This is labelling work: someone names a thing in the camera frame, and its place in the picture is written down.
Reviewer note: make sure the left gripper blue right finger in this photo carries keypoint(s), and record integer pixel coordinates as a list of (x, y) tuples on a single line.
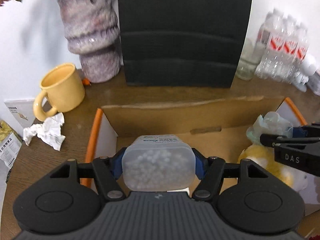
[(201, 164)]

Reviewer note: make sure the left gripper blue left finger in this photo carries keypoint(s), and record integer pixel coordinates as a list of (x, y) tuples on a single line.
[(116, 163)]

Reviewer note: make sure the yellow white plush sheep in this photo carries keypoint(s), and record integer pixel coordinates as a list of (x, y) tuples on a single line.
[(264, 156)]

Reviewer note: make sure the iridescent plastic bag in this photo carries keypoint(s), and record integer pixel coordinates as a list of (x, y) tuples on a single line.
[(271, 123)]

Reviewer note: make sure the translucent plastic pill jar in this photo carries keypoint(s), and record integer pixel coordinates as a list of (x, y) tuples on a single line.
[(158, 163)]

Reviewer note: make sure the red orange cardboard box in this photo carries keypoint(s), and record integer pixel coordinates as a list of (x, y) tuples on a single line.
[(214, 128)]

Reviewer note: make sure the crumpled white paper by mug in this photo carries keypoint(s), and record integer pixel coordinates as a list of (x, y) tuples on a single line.
[(49, 132)]

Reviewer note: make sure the white robot figurine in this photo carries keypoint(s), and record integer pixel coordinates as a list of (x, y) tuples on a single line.
[(301, 77)]

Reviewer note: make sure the middle water bottle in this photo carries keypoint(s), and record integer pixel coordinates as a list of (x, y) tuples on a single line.
[(282, 67)]

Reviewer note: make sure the water bottle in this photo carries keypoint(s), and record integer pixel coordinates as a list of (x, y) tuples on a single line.
[(282, 67), (269, 43), (302, 48)]

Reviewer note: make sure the yellow ceramic mug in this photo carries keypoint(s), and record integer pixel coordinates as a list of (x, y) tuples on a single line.
[(61, 91)]

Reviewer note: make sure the left water bottle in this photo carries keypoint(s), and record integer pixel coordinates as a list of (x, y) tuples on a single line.
[(269, 43)]

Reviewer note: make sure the clear glass cup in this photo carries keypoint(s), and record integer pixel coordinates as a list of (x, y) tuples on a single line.
[(248, 62)]

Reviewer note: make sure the right water bottle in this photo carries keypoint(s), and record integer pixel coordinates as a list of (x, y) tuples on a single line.
[(302, 48)]

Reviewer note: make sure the black paper shopping bag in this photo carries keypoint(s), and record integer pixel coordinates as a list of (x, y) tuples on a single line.
[(182, 42)]

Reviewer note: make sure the purple ceramic vase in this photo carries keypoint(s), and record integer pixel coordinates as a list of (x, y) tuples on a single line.
[(91, 29)]

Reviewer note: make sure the white booklet against wall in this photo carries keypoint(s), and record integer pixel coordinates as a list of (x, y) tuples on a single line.
[(22, 111)]

